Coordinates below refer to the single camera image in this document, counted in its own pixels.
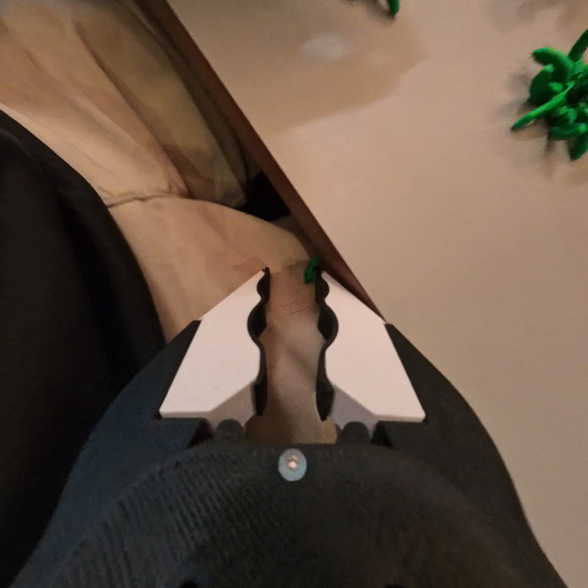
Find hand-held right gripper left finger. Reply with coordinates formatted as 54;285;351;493
158;268;273;423

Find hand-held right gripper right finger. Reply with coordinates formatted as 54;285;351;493
314;270;427;427

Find person's black jacket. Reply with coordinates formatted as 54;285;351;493
0;109;167;588

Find person's beige trousers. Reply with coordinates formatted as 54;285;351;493
0;0;338;444

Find green spiky brick plant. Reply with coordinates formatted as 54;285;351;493
510;29;588;162

